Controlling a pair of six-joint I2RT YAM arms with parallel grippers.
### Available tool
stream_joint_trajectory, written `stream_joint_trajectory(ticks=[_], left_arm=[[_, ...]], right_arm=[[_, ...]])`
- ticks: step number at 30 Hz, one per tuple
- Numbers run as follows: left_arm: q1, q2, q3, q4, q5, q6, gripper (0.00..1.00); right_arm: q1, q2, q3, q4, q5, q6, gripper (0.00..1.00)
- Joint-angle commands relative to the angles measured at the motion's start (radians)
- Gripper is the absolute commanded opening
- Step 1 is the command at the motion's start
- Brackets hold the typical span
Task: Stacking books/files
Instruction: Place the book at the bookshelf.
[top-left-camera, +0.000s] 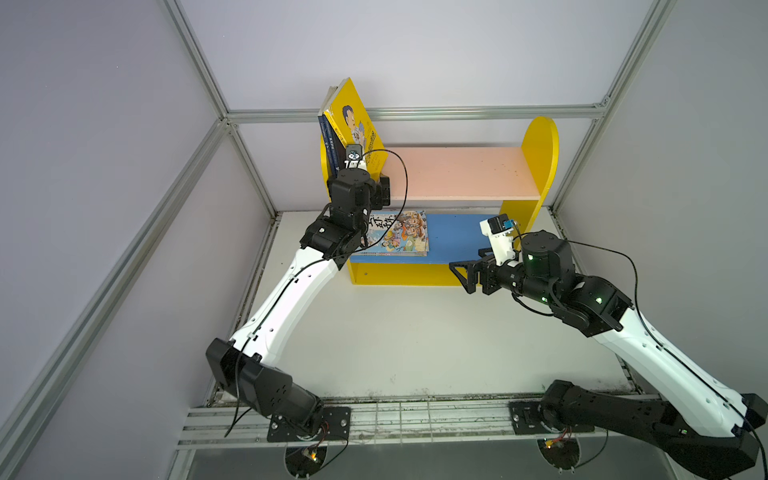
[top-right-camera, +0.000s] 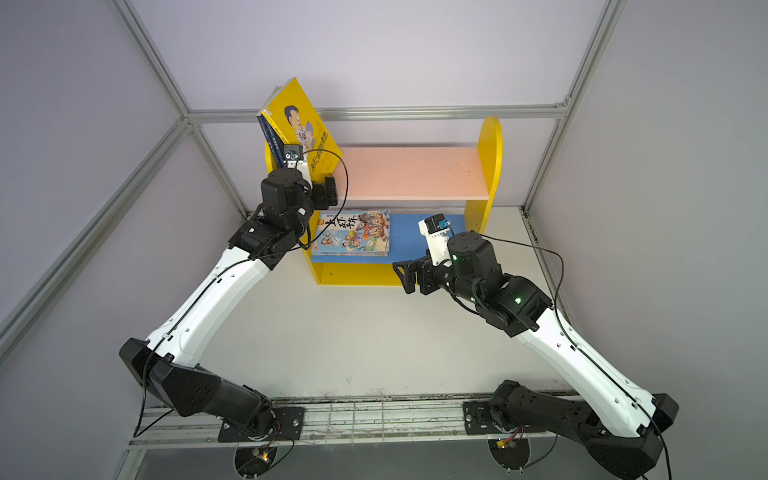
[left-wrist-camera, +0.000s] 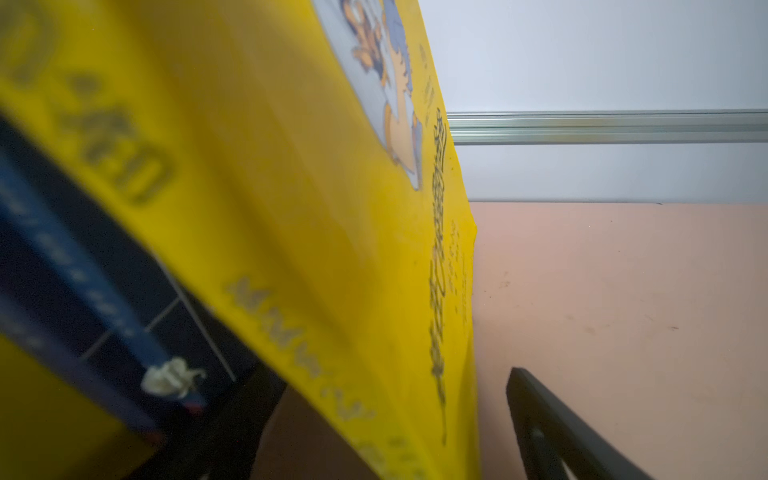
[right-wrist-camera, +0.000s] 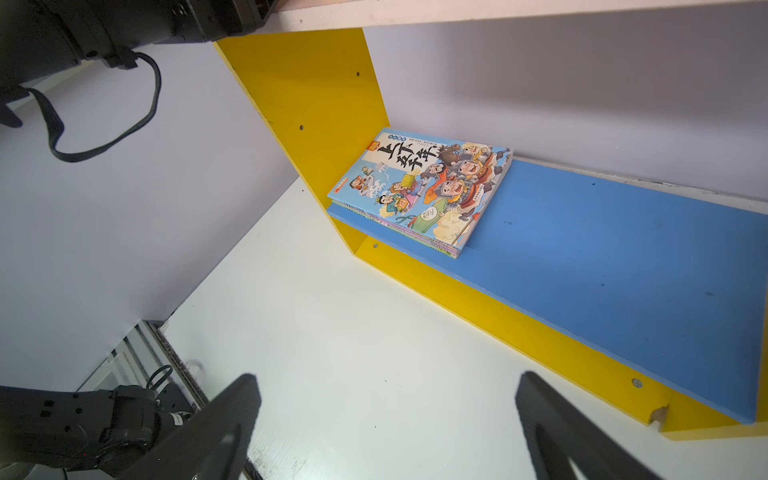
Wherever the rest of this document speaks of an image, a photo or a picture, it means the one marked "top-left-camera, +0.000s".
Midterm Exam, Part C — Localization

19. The light blue comic book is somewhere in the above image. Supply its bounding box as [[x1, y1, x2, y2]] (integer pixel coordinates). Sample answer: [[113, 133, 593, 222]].
[[355, 210, 429, 257]]

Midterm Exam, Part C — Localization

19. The dark blue book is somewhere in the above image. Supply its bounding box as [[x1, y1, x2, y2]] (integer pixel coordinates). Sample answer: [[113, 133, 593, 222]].
[[318, 114, 345, 177], [318, 86, 339, 178]]

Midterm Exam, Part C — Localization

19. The yellow cartoon book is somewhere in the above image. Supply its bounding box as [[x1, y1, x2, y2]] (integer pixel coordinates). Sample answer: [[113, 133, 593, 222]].
[[319, 77, 388, 180]]

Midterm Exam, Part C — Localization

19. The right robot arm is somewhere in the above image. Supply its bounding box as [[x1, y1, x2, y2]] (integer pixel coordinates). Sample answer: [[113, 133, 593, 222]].
[[449, 230, 767, 479]]

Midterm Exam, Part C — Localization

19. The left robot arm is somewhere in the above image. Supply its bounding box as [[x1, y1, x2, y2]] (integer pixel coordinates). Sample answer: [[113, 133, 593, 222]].
[[206, 168, 390, 436]]

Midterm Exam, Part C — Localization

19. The dark blue standing book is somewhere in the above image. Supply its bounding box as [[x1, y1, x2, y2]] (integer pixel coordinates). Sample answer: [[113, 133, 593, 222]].
[[318, 86, 339, 178]]

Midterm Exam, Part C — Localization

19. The yellow pink blue bookshelf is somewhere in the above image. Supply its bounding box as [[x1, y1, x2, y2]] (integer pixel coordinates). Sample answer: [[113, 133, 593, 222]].
[[346, 117, 560, 286]]

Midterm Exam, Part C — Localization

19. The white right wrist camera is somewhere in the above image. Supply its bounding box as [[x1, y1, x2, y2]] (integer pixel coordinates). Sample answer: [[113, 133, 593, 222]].
[[480, 214, 519, 266]]

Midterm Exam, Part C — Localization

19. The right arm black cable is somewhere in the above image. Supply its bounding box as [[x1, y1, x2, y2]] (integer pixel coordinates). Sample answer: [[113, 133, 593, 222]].
[[509, 221, 768, 469]]

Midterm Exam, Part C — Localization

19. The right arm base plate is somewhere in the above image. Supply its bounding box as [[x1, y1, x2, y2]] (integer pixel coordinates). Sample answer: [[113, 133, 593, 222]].
[[507, 400, 596, 436]]

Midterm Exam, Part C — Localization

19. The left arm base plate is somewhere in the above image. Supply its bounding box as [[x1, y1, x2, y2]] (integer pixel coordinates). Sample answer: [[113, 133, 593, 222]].
[[267, 406, 352, 443]]

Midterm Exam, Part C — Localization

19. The aluminium cage frame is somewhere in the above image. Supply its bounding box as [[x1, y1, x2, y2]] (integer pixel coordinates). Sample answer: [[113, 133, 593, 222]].
[[0, 0, 768, 480]]

